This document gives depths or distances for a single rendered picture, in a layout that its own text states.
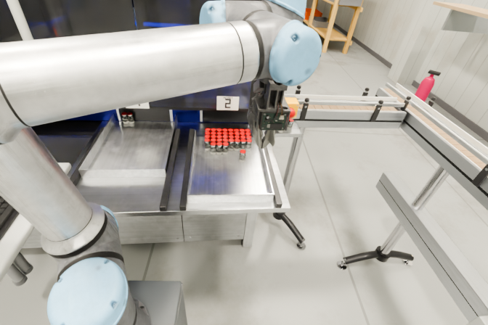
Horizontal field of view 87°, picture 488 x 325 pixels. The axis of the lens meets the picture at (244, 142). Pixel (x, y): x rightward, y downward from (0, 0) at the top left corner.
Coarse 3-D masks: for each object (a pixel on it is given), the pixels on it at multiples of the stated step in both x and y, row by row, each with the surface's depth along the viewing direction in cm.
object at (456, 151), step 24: (384, 96) 142; (408, 96) 123; (408, 120) 125; (432, 120) 114; (432, 144) 111; (456, 144) 105; (480, 144) 100; (456, 168) 100; (480, 168) 93; (480, 192) 91
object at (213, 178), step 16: (192, 160) 88; (208, 160) 92; (224, 160) 93; (256, 160) 94; (192, 176) 85; (208, 176) 86; (224, 176) 86; (240, 176) 87; (256, 176) 88; (192, 192) 80; (208, 192) 80; (224, 192) 81; (240, 192) 81; (256, 192) 82; (272, 192) 78
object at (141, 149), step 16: (112, 128) 103; (128, 128) 104; (144, 128) 105; (160, 128) 106; (96, 144) 90; (112, 144) 95; (128, 144) 96; (144, 144) 97; (160, 144) 97; (96, 160) 88; (112, 160) 88; (128, 160) 89; (144, 160) 90; (160, 160) 90; (96, 176) 81; (112, 176) 82; (128, 176) 83; (144, 176) 83; (160, 176) 84
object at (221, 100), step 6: (222, 96) 97; (228, 96) 98; (234, 96) 98; (222, 102) 99; (228, 102) 99; (234, 102) 99; (216, 108) 100; (222, 108) 100; (228, 108) 101; (234, 108) 101
